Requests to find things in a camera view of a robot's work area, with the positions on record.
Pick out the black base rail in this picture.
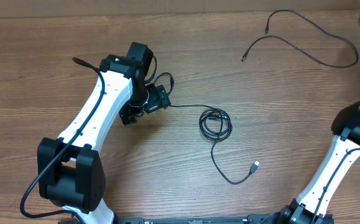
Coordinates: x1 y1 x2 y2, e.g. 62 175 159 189
58 213 335 224

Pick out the black USB cable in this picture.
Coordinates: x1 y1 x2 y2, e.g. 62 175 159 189
168 104 261 185

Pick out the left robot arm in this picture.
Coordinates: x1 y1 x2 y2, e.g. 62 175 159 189
32 42 170 223

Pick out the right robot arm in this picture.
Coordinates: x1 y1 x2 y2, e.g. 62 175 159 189
261 101 360 224

